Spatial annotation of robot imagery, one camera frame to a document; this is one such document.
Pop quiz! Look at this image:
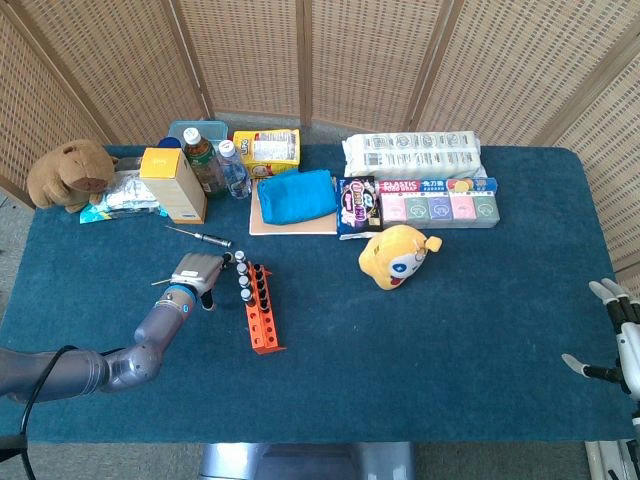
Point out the clear water bottle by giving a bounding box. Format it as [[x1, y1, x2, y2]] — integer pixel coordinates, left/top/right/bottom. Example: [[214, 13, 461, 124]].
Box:
[[217, 139, 253, 200]]

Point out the yellow snack bag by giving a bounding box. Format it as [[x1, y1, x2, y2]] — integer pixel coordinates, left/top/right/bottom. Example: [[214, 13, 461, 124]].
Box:
[[232, 128, 302, 180]]

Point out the brown capybara plush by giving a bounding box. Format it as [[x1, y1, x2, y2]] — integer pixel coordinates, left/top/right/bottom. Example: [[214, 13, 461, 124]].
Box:
[[25, 138, 120, 215]]

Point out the tall tan carton box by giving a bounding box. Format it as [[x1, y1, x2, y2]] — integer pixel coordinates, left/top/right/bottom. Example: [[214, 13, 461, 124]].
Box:
[[138, 146, 208, 225]]

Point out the blue table carpet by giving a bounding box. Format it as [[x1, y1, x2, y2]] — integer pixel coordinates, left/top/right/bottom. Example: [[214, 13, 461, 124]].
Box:
[[0, 144, 636, 445]]

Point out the blue fabric pouch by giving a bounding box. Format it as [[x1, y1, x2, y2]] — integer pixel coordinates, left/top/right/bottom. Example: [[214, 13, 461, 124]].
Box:
[[256, 168, 338, 226]]

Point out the large white tissue pack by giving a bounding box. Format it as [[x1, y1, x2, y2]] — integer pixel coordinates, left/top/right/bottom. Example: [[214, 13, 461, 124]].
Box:
[[342, 130, 487, 180]]

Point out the tan flat board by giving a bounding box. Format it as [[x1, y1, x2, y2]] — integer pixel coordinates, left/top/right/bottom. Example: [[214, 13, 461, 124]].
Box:
[[248, 178, 340, 237]]

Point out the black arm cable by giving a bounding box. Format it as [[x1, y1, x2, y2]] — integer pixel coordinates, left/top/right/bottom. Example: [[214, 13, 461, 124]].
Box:
[[0, 344, 77, 480]]

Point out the woven folding screen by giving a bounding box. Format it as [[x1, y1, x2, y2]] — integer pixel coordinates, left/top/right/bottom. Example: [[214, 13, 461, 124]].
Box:
[[0, 0, 640, 281]]

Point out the yellow plush toy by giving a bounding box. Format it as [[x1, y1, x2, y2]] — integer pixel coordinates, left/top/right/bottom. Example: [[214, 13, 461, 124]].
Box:
[[357, 224, 444, 292]]

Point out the dark blue pad package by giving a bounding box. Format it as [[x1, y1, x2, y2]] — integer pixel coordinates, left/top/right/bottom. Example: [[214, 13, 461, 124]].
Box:
[[335, 174, 385, 241]]

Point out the grey robot torso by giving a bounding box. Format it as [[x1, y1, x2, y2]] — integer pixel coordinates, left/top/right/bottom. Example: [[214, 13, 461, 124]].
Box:
[[199, 441, 417, 480]]

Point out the green tea bottle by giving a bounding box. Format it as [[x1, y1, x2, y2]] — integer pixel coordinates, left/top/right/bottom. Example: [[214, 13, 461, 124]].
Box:
[[181, 127, 229, 197]]

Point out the silver teal wipes package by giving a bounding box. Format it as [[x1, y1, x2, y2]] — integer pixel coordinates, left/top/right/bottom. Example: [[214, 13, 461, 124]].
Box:
[[78, 169, 169, 225]]

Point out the orange screwdriver holder rack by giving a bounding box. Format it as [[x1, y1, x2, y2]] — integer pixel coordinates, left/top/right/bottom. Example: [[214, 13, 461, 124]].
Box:
[[243, 264, 288, 356]]

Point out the pastel tissue multipack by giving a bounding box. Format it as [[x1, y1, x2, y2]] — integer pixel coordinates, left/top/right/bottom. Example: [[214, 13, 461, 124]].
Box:
[[379, 191, 501, 230]]

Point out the blue plastic container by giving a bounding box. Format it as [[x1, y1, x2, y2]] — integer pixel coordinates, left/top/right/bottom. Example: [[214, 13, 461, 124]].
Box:
[[167, 119, 230, 151]]

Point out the white grey floor stand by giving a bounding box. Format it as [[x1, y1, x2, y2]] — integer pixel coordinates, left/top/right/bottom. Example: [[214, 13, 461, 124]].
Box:
[[584, 439, 640, 480]]

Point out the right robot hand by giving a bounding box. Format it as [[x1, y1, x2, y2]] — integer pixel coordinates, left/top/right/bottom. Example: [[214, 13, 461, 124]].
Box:
[[560, 278, 640, 401]]

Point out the plastic food wrap box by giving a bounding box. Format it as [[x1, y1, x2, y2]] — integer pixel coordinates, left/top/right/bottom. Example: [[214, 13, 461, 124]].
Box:
[[374, 177, 499, 196]]

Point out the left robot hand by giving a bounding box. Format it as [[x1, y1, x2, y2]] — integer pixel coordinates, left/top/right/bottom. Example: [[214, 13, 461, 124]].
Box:
[[169, 252, 236, 312]]

